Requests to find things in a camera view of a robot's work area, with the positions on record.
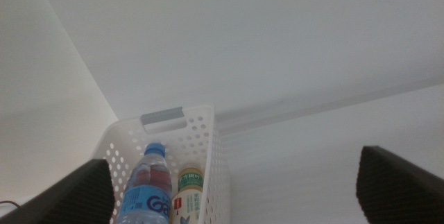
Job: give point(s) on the red cola can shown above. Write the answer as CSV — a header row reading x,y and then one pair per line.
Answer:
x,y
152,177

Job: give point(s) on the clear water bottle blue cap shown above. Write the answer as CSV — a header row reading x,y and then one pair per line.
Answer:
x,y
149,189

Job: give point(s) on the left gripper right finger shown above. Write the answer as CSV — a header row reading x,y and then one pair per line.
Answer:
x,y
399,189

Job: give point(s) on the yellow tea bottle green label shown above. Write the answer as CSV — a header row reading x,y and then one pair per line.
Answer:
x,y
189,196

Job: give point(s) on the white perforated plastic basket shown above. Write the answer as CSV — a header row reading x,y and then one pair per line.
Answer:
x,y
197,137

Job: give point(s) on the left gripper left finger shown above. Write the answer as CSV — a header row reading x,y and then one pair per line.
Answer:
x,y
69,199

